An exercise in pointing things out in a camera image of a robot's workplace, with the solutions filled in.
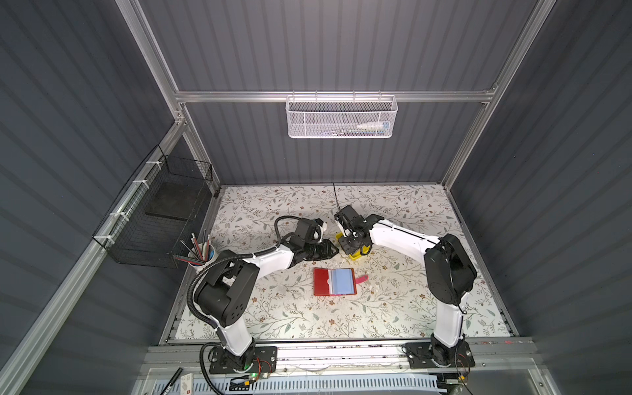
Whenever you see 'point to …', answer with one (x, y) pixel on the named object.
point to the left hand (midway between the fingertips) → (340, 254)
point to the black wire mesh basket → (156, 211)
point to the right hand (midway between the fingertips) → (351, 242)
